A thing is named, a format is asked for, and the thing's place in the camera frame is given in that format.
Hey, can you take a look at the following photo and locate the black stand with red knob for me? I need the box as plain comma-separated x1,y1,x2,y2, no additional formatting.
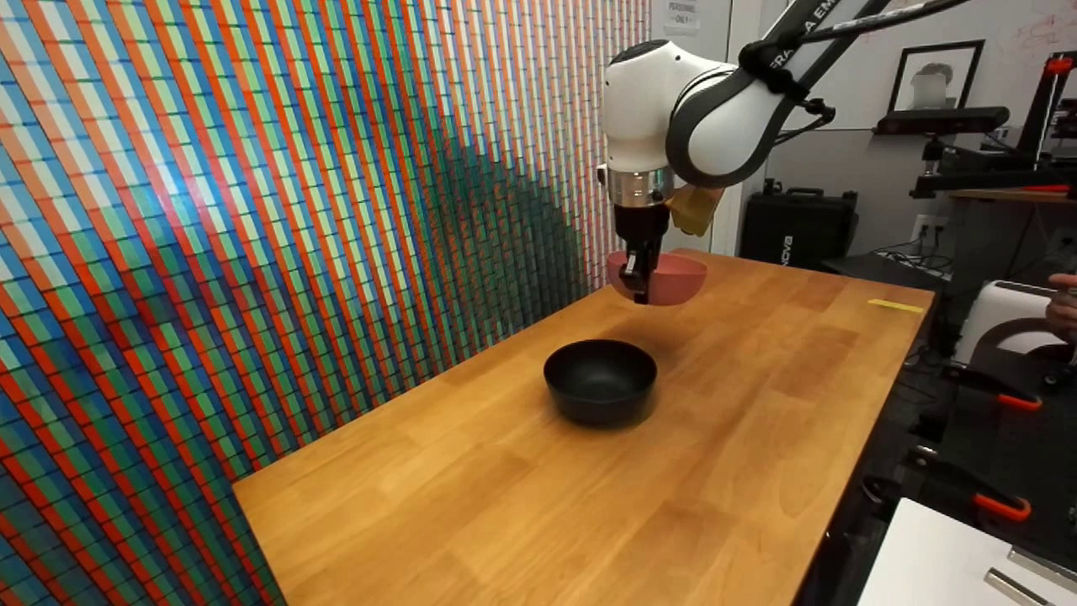
1011,48,1077,181

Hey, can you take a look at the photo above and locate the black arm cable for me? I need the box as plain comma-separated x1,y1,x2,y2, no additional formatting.
733,0,969,150

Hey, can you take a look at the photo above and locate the black bowl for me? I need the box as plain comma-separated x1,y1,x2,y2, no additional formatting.
541,336,658,431

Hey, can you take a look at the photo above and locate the tan wrist camera mount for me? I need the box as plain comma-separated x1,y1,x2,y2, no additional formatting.
667,181,728,241

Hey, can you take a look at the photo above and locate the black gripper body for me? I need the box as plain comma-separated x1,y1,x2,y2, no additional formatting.
611,198,675,264

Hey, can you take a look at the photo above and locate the black hard case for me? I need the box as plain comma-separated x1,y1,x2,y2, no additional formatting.
738,180,861,271

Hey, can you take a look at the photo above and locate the black bar camera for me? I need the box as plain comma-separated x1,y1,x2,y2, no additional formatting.
870,106,1011,141

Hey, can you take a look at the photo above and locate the white board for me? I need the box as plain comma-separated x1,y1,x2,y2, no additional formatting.
854,496,1077,606

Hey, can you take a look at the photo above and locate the colourful striped backdrop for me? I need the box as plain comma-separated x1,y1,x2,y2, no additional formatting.
0,0,656,606

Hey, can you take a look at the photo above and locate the pink bowl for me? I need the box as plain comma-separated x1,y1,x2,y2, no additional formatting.
603,248,711,309

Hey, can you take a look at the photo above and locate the orange clamp handle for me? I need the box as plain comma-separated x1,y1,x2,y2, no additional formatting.
992,389,1045,419
969,490,1036,527

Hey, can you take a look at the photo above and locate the framed portrait picture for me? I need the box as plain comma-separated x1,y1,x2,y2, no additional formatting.
885,37,990,118

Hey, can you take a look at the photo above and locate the wall outlet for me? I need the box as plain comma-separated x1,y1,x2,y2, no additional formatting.
907,210,942,248

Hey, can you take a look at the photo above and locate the person's hand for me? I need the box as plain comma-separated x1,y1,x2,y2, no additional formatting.
1042,271,1077,345

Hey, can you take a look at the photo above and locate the paper sign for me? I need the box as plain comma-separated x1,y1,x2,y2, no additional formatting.
658,0,705,34

